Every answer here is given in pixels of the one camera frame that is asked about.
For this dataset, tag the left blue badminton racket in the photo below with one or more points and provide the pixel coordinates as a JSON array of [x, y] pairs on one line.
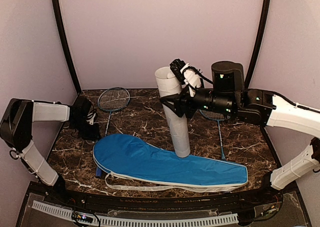
[[113, 100]]

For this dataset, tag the white shuttlecock tube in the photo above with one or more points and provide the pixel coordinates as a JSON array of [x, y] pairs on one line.
[[178, 126]]

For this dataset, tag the white cable duct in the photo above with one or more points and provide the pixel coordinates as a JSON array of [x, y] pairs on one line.
[[100, 220]]

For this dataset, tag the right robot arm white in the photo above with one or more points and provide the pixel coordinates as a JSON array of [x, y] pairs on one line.
[[229, 97]]

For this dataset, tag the black vertical frame post left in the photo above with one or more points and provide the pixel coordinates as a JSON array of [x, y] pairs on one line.
[[65, 45]]

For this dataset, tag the black vertical frame post right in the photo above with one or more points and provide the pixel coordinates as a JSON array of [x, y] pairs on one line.
[[258, 42]]

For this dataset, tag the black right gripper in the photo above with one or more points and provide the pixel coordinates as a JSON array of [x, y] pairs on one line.
[[185, 102]]

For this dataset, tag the small circuit board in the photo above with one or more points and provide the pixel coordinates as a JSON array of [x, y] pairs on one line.
[[81, 218]]

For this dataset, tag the blue racket bag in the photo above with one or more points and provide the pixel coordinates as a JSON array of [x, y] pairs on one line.
[[129, 157]]

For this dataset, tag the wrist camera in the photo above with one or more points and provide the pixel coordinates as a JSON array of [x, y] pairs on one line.
[[91, 116], [187, 75]]

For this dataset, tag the right blue badminton racket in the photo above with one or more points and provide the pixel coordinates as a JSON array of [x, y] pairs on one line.
[[216, 117]]

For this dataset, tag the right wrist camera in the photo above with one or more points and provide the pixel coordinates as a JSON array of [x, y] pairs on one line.
[[187, 75]]

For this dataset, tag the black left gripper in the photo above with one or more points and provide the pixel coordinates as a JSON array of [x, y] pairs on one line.
[[94, 135]]

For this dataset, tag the black vertical frame post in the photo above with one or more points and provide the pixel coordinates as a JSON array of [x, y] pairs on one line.
[[258, 42], [65, 45]]

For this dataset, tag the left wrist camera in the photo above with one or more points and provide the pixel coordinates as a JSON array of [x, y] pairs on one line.
[[91, 116]]

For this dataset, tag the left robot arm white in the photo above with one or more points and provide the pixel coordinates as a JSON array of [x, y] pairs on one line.
[[16, 129]]

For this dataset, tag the blue badminton racket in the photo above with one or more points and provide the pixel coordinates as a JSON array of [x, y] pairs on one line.
[[216, 117], [113, 100]]

